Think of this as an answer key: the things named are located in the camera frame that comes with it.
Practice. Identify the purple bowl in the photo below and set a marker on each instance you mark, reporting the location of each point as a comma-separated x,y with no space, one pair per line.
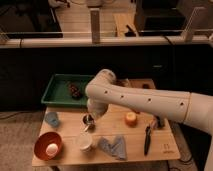
123,83

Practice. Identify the red bowl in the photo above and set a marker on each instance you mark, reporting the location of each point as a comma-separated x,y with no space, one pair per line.
43,141

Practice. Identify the white paper cup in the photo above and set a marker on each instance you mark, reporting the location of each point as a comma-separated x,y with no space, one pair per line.
84,142

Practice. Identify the small metal cup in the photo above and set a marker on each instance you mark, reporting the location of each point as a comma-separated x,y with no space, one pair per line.
87,120

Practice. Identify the blue grey cloth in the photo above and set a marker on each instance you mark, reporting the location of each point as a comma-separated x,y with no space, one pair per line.
115,149

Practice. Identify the orange round fruit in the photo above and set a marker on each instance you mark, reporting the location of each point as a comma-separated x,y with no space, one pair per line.
131,119

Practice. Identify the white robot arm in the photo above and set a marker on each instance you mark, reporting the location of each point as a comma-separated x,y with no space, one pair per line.
191,109

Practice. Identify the green plastic tray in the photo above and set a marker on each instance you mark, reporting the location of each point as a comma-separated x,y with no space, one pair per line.
57,93

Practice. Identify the white egg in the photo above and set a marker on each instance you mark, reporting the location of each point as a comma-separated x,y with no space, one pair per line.
51,149

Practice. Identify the black handled knife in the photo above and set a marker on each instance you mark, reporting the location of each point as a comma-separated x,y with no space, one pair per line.
147,140

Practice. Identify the brown pine cone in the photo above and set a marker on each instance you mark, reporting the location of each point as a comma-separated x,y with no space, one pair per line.
74,91

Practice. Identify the small black block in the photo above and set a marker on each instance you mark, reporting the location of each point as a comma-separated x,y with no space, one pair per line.
145,86

